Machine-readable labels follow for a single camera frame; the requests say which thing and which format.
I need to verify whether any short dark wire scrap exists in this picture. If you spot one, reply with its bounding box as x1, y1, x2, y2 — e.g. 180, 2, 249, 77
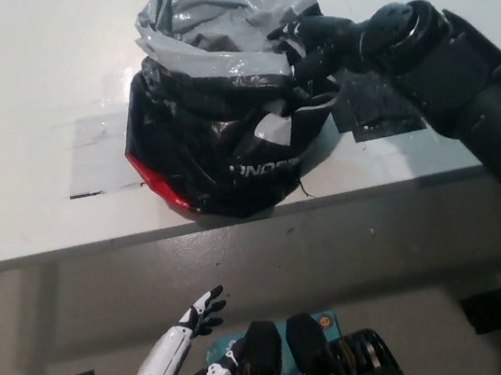
298, 177, 318, 201

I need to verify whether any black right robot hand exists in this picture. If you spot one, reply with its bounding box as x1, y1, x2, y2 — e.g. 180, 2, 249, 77
264, 8, 375, 94

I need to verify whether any black tape patch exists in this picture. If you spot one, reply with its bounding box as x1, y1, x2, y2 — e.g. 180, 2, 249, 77
325, 56, 430, 147

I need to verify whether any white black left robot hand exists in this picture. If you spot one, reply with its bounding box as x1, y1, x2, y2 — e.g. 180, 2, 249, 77
72, 282, 254, 375

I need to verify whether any black plastic bag grey lining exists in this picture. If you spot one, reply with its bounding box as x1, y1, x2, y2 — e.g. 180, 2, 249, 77
102, 0, 360, 236

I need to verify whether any grey tape patch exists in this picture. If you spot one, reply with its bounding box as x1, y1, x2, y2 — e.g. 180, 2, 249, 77
57, 108, 147, 201

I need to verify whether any black ribbed robot body block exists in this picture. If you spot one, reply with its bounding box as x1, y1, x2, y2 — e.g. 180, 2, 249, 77
189, 317, 288, 375
282, 299, 410, 375

